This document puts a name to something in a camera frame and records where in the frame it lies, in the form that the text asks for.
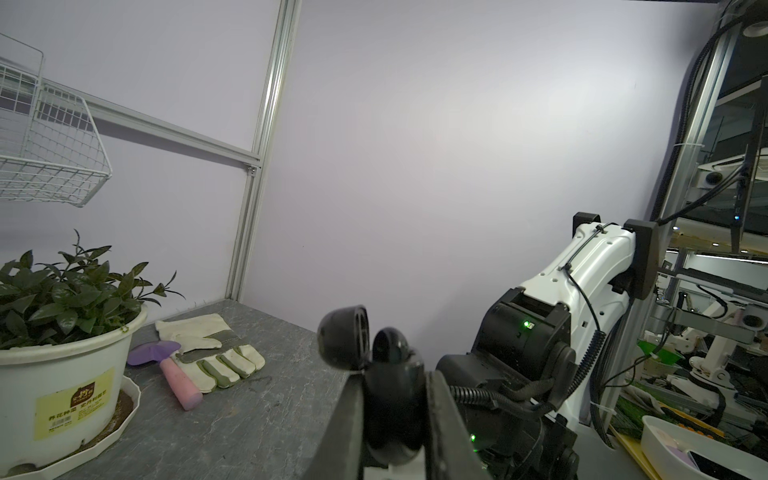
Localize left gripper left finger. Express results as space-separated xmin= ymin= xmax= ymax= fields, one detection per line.
xmin=302 ymin=374 xmax=365 ymax=480

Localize long white wire basket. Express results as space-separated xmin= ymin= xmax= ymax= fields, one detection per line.
xmin=1 ymin=34 xmax=113 ymax=207

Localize black earbud charging case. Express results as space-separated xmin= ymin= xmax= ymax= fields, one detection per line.
xmin=317 ymin=305 xmax=427 ymax=465

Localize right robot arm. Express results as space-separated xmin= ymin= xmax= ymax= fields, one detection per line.
xmin=437 ymin=212 xmax=660 ymax=479

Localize potted green plant white pot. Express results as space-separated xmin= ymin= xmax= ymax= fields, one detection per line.
xmin=1 ymin=242 xmax=175 ymax=476

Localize white plant saucer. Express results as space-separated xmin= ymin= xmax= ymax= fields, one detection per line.
xmin=6 ymin=375 xmax=141 ymax=480

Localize black earbud one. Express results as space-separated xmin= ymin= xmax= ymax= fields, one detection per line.
xmin=372 ymin=327 xmax=411 ymax=364

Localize purple pink garden trowel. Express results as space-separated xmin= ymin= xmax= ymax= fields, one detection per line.
xmin=127 ymin=341 xmax=203 ymax=411

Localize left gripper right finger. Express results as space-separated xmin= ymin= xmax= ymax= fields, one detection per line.
xmin=424 ymin=371 xmax=491 ymax=480

